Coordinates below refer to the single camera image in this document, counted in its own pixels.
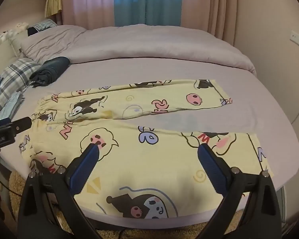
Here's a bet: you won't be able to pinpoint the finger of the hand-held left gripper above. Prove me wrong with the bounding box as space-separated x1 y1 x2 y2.
11 117 33 132

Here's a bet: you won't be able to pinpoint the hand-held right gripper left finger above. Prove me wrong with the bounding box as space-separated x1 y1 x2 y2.
17 143 102 239

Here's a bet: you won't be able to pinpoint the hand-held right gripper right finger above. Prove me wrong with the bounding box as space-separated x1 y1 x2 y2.
197 144 282 239

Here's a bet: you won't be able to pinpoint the yellow cartoon print pants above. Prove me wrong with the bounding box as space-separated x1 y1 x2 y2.
20 79 274 220

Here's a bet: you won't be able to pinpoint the light blue folded clothes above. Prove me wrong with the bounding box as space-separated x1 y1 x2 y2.
0 91 25 120

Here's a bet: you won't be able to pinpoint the grey plaid cloth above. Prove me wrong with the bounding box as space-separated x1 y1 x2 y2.
0 57 41 113

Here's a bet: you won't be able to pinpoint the dark blue folded cloth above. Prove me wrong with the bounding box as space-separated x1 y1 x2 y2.
29 57 70 88

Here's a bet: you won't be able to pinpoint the brown shaggy rug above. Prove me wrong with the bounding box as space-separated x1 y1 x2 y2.
0 171 251 239

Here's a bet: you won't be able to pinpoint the lilac pillow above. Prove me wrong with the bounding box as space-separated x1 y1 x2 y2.
20 25 88 64

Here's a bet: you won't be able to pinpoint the black and white plush toy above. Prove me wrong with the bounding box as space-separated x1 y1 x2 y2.
0 28 16 47

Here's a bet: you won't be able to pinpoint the blue checked cloth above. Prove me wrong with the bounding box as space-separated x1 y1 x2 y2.
30 19 58 33

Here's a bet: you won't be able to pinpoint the bed with lilac sheet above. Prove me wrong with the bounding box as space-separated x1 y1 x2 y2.
0 24 299 229

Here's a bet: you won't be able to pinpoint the yellow striped fringed cloth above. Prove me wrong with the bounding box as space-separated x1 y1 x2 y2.
45 0 63 17

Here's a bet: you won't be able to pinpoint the lilac duvet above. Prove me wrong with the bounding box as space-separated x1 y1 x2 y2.
20 24 257 76

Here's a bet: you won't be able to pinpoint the pink curtain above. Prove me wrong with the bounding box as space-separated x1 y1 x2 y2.
181 0 238 43
60 0 115 31

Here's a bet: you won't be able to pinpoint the blue curtain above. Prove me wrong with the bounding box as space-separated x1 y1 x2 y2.
113 0 183 27

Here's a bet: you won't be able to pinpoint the black cable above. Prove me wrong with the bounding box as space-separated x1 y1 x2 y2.
118 226 130 239

